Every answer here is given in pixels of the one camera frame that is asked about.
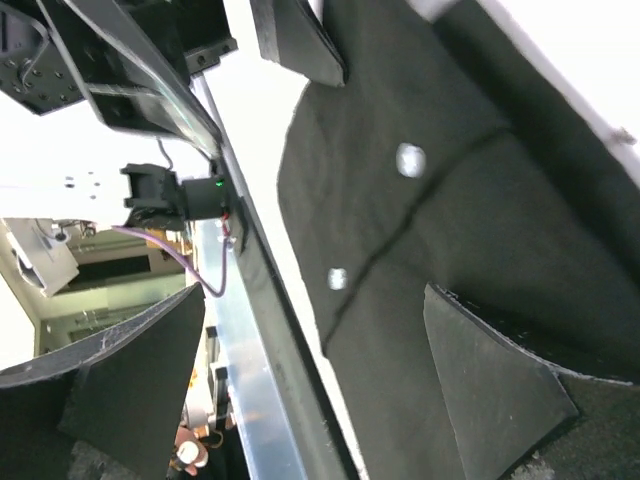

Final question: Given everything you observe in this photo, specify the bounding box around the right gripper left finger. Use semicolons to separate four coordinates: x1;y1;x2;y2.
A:
1;285;205;479

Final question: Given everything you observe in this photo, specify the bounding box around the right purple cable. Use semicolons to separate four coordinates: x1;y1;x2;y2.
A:
110;224;232;299

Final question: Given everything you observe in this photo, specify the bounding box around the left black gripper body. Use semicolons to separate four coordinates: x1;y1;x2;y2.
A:
1;1;237;115

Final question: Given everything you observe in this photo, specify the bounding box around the black long sleeve shirt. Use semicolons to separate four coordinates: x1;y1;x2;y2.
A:
278;1;639;479

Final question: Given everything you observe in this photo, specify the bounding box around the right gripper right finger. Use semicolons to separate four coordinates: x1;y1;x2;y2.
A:
423;284;639;479

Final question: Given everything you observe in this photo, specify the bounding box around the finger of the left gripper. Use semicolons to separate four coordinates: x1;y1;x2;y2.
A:
250;0;346;87
38;1;222;155

